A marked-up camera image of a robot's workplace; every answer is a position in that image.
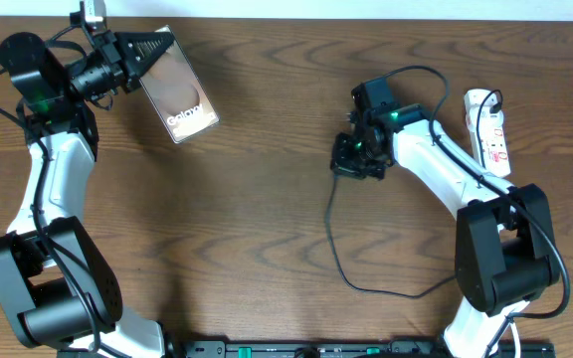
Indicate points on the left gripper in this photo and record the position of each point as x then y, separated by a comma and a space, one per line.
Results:
109, 48

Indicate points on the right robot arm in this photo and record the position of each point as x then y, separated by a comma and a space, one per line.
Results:
505, 254

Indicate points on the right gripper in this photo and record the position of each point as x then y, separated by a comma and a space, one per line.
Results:
341, 164

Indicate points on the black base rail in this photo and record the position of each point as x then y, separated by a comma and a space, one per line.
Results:
399, 348

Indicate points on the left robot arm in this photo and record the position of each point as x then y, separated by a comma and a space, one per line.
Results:
56, 289

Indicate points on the white power strip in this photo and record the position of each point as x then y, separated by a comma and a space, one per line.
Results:
484, 121

